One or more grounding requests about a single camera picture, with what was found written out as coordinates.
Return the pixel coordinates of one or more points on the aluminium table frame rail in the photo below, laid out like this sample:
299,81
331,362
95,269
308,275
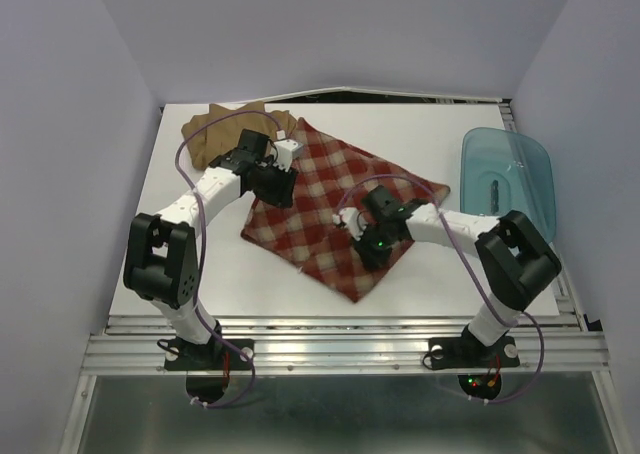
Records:
342,377

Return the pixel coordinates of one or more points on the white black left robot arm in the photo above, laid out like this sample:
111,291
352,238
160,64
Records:
166,250

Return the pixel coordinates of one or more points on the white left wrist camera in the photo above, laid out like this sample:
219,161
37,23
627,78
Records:
287,150

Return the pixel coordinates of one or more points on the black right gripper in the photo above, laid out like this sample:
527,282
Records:
370,256

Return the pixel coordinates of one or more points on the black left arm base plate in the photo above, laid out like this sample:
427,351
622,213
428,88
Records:
182,356

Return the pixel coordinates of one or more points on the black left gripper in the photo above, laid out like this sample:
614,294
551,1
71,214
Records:
281,196

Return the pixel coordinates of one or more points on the red plaid skirt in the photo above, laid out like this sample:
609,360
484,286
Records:
305,235

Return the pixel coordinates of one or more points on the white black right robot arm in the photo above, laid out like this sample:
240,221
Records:
517,262

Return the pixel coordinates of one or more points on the tan brown skirt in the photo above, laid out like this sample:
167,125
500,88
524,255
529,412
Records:
220,128

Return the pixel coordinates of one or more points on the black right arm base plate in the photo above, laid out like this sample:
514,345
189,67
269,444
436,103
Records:
445,353

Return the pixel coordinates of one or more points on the teal plastic basket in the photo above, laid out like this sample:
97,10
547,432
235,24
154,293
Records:
503,171

